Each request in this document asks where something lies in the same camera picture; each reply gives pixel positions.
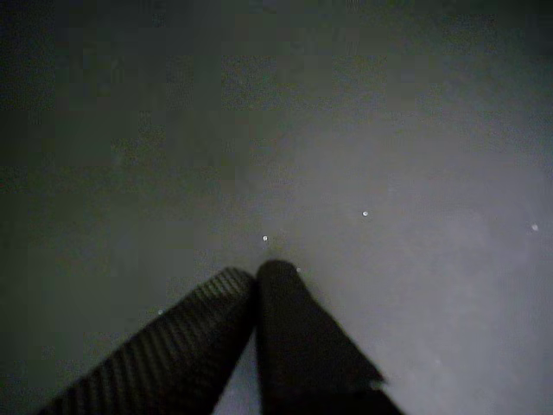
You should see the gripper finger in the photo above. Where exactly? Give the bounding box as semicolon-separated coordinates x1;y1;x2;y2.
37;266;257;415
256;259;405;415

